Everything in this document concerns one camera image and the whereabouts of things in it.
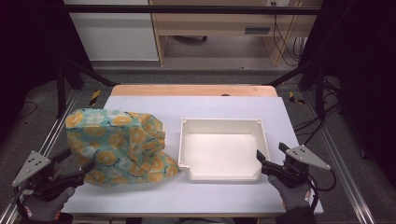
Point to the person's right hand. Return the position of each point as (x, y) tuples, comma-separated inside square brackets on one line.
[(295, 197)]

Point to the white cabinet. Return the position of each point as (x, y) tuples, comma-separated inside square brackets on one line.
[(115, 34)]

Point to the black curtain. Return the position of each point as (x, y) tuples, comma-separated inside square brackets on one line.
[(364, 77), (28, 46)]

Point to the black metal stand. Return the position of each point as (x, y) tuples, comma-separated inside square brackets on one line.
[(319, 90), (61, 90)]

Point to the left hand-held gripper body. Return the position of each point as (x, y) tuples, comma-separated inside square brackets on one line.
[(31, 168)]

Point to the white plastic tray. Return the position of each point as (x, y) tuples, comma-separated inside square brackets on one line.
[(221, 152)]

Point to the black horizontal frame bar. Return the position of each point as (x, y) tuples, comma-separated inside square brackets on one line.
[(186, 9)]

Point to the person's left hand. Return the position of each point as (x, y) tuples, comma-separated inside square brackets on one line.
[(43, 208)]

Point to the wooden table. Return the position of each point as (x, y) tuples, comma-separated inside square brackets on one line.
[(193, 90)]

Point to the white table mat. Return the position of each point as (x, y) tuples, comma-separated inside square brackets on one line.
[(199, 199)]

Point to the yellow black tape strip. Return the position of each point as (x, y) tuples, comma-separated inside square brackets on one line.
[(95, 97), (292, 97)]

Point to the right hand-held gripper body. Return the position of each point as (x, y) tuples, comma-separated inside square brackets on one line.
[(299, 174)]

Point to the light wooden desk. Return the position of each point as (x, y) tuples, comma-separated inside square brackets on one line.
[(211, 23)]

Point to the green floral cloth bag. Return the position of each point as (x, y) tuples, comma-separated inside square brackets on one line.
[(118, 146)]

